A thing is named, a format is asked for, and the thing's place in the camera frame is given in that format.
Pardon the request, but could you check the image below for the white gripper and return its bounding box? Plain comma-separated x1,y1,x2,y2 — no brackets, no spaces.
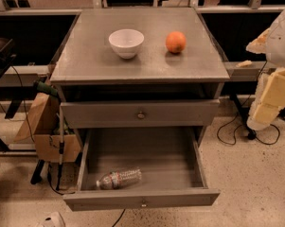
246,28,285,131

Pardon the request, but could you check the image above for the clear plastic water bottle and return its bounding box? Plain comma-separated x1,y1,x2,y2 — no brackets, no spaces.
96,168,142,190

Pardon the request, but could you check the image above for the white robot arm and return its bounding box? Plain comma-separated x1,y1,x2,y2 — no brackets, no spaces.
246,9,285,131

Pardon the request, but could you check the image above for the open grey middle drawer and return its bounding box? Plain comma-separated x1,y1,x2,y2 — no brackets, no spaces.
63,127,220,211

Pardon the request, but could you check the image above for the grey wooden drawer cabinet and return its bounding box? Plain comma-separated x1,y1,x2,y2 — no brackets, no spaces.
49,7,231,144

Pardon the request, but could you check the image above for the closed grey top drawer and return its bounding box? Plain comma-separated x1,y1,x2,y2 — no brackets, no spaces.
61,99,220,129

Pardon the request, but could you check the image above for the yellow foam scrap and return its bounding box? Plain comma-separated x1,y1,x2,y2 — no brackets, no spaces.
236,60,252,68

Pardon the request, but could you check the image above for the orange fruit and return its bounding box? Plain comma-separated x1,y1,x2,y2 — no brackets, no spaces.
166,31,187,54

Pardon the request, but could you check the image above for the white ceramic bowl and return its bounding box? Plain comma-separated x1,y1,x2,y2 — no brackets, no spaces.
109,29,145,59

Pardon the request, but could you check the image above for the brown cardboard box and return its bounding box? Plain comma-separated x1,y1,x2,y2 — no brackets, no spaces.
14,92,82,164

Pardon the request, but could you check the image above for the metal frame rail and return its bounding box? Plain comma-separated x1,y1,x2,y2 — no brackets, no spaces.
224,61,276,81

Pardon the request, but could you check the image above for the black floor cable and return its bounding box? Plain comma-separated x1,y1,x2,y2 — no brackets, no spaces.
216,112,281,146

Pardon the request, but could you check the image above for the green handled grabber stick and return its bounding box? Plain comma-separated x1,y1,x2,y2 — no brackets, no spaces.
34,80,64,194

